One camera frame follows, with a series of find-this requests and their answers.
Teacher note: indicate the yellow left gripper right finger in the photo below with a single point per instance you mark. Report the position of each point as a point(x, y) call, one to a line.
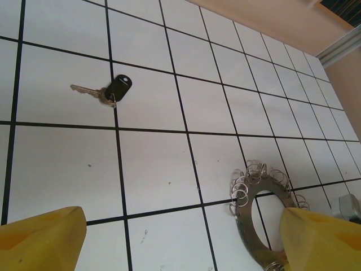
point(321, 245)

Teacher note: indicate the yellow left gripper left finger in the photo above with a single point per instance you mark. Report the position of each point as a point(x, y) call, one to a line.
point(36, 242)

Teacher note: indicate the metal disc with split rings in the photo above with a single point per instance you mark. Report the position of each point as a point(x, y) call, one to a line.
point(248, 203)

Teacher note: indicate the brass key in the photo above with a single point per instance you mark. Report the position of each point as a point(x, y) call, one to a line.
point(84, 90)

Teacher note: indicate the aluminium frame post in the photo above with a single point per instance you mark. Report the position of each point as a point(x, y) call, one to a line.
point(338, 46)

